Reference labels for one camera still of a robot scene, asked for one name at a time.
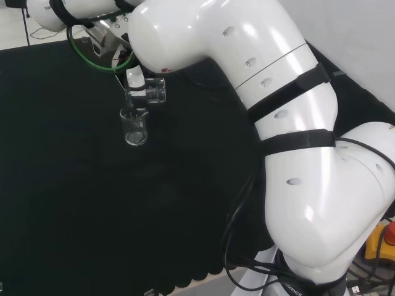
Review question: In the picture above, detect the yellow stop button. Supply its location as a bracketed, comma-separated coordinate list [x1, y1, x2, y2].
[365, 220, 395, 266]

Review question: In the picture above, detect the wide clear glass beaker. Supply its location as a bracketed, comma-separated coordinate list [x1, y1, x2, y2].
[124, 77, 168, 107]

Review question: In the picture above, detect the black tripod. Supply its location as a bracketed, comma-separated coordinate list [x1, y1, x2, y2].
[4, 0, 32, 47]

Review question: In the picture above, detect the green cable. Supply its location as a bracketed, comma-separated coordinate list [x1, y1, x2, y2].
[66, 8, 136, 74]

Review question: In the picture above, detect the tall clear glass beaker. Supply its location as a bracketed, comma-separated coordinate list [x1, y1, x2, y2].
[118, 106, 149, 146]

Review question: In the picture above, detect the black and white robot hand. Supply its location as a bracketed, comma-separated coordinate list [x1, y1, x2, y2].
[114, 66, 150, 110]

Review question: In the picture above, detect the black bench cloth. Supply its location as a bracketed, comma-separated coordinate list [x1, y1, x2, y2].
[0, 39, 395, 293]

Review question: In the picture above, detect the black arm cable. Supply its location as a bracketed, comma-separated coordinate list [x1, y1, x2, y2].
[221, 136, 395, 292]

